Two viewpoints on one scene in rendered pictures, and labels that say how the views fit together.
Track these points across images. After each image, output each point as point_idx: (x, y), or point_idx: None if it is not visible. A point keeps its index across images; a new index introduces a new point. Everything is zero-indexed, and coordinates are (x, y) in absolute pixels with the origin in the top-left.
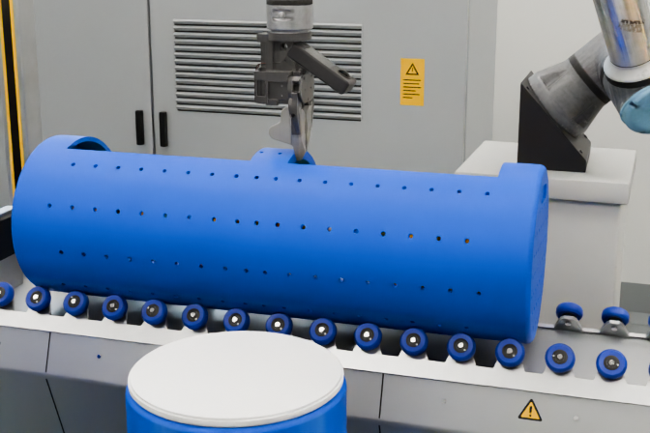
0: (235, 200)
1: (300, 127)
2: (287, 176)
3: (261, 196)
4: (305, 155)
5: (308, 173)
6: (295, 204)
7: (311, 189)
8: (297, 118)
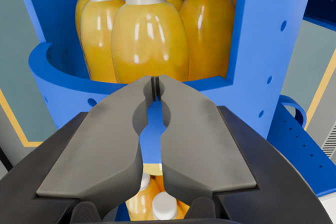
0: (274, 112)
1: (227, 122)
2: (270, 59)
3: (282, 80)
4: (98, 86)
5: (273, 13)
6: (304, 10)
7: None
8: (281, 154)
